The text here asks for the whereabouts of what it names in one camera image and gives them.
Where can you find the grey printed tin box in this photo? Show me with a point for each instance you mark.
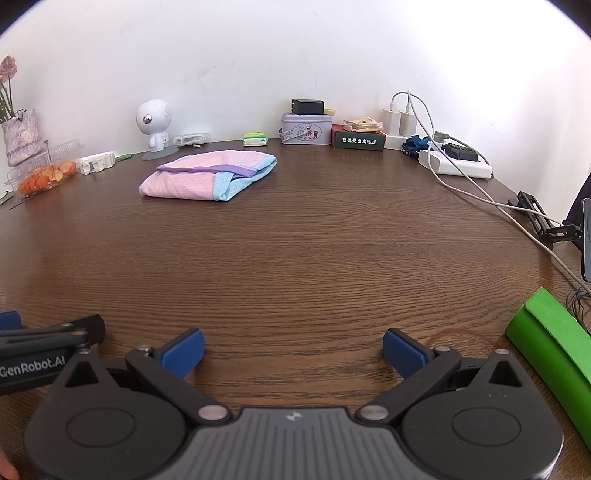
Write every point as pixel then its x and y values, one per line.
pixel 304 123

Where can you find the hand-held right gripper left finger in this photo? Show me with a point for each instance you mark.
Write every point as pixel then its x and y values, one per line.
pixel 182 353

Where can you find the dark red and green box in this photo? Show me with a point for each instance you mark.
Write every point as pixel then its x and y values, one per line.
pixel 358 139

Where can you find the white power strip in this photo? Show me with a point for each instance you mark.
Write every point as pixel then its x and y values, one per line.
pixel 443 167

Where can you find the clear box of oranges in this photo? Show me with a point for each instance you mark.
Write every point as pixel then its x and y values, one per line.
pixel 44 177

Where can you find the person's left hand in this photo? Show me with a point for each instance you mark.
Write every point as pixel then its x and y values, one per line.
pixel 5 466

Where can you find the white socket block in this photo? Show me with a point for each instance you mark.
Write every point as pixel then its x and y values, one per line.
pixel 395 141

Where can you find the pink and blue mesh garment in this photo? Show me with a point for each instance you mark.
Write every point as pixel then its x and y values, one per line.
pixel 194 180

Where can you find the white robot figurine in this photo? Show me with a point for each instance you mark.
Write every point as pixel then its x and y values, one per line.
pixel 154 115

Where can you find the small green strip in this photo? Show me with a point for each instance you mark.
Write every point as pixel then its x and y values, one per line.
pixel 123 157

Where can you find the black charger block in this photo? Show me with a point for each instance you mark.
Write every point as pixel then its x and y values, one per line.
pixel 307 107

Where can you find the green tissue pack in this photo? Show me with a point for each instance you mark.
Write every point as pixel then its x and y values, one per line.
pixel 255 138

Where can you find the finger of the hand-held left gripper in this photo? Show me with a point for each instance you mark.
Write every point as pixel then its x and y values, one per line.
pixel 92 328
pixel 9 320

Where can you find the black power adapter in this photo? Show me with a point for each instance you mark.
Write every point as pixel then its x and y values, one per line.
pixel 459 151

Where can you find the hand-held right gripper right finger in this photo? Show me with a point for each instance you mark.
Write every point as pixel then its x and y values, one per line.
pixel 406 353

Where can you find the black phone clamp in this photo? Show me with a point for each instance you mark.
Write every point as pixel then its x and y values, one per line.
pixel 535 207

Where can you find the white flat device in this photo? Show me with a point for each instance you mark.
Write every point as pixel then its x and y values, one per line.
pixel 189 138

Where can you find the tan snack packets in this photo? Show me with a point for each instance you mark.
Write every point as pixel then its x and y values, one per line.
pixel 364 123

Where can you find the green case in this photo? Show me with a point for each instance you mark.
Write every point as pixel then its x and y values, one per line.
pixel 549 341

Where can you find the white plug charger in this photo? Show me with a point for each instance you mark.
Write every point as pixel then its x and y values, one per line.
pixel 408 122
pixel 390 121

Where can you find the white plastic holder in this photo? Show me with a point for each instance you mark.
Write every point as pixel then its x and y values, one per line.
pixel 94 162

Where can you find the purple knitted flower vase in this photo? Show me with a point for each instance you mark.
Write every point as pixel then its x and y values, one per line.
pixel 21 136

